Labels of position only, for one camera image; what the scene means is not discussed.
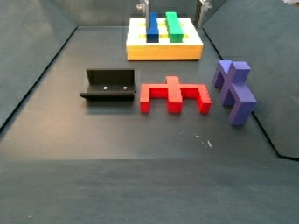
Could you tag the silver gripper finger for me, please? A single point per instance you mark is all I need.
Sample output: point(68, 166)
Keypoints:
point(206, 5)
point(143, 6)

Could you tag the purple puzzle block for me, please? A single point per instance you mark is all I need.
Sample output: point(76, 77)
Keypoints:
point(230, 79)

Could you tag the yellow wooden board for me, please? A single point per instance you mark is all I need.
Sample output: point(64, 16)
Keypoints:
point(164, 50)

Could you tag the green bar block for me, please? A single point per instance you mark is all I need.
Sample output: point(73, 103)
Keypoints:
point(173, 27)

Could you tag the blue bar block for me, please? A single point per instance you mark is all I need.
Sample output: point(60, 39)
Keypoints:
point(151, 30)

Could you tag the red puzzle block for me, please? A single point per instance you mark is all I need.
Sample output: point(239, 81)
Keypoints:
point(173, 92)

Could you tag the black angle bracket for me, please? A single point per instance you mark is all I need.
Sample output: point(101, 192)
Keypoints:
point(109, 84)

